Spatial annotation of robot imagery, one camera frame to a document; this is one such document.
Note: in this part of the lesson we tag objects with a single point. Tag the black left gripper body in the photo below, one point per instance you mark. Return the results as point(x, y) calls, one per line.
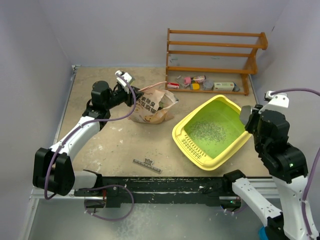
point(128, 99)

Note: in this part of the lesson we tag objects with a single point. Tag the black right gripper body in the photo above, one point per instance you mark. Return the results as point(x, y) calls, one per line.
point(251, 123)

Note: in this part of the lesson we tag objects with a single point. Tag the silver metal scoop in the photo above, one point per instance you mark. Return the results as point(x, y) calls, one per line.
point(245, 113)

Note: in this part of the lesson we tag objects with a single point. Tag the pink cat litter bag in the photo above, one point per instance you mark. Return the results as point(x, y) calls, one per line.
point(154, 106)

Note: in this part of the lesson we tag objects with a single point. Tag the white bag sealing clip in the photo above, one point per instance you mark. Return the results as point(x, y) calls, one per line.
point(148, 164)

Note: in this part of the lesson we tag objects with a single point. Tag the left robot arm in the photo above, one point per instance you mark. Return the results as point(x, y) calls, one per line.
point(53, 170)

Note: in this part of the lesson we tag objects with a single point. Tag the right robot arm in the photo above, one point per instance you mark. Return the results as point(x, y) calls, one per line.
point(288, 167)

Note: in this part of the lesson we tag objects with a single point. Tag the red white staples box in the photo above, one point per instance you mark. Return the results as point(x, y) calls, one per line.
point(172, 85)

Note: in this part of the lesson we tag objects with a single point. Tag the yellow green litter box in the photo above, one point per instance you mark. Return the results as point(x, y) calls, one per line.
point(207, 155)

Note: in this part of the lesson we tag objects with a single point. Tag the green litter pellets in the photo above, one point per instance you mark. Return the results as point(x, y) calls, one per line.
point(206, 131)

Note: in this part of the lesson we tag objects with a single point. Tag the pale green box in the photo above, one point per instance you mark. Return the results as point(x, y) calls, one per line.
point(224, 86)

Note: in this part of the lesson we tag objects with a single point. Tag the yellow grey eraser block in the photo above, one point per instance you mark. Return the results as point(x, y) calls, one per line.
point(194, 86)

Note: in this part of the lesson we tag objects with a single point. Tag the pink patterned bottle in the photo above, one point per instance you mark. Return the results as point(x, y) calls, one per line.
point(194, 79)

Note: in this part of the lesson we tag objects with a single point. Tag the blue dustpan with brush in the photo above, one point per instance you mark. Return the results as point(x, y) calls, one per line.
point(262, 234)

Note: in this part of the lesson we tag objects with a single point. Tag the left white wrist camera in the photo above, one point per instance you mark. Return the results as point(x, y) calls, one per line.
point(124, 79)

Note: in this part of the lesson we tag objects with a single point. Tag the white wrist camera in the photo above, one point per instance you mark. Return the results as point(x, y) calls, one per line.
point(275, 102)
point(124, 79)

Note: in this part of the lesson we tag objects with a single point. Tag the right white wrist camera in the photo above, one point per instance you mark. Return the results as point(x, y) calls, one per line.
point(275, 102)

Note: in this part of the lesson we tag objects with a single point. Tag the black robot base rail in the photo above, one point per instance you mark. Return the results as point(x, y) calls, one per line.
point(111, 192)

